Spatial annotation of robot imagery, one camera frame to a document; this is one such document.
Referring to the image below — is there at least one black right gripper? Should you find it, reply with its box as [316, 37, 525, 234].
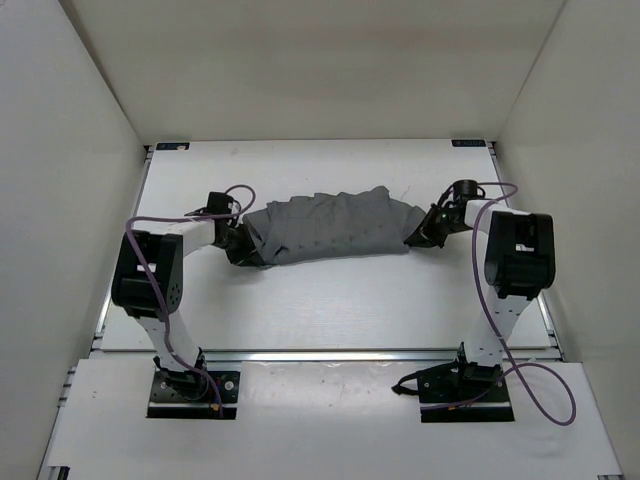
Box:
[406, 204, 474, 249]

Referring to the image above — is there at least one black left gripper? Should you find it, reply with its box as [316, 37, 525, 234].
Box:
[211, 221, 265, 269]

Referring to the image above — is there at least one grey pleated skirt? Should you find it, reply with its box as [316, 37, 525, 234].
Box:
[243, 186, 427, 266]

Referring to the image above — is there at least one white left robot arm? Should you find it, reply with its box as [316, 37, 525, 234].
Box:
[111, 214, 264, 398]

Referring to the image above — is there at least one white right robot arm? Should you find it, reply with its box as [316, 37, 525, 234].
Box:
[405, 198, 556, 401]

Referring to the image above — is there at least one dark label sticker right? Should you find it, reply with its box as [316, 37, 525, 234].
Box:
[451, 139, 486, 148]

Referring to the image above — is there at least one dark label sticker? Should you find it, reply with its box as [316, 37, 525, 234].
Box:
[155, 142, 190, 151]
[451, 139, 486, 148]

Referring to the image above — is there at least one dark label sticker left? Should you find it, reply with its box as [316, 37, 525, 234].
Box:
[155, 142, 190, 151]

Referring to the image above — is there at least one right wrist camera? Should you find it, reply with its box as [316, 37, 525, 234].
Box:
[437, 179, 486, 206]

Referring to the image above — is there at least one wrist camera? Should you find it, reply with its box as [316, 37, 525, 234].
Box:
[437, 179, 486, 206]
[185, 192, 240, 217]

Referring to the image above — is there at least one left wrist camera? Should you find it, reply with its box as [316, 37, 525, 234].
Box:
[185, 192, 240, 217]

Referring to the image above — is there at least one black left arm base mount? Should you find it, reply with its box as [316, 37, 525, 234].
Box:
[146, 356, 241, 420]

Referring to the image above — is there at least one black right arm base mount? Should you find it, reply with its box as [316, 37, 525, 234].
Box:
[391, 360, 515, 424]

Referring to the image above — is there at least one aluminium table edge rail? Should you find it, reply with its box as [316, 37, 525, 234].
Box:
[89, 347, 561, 363]

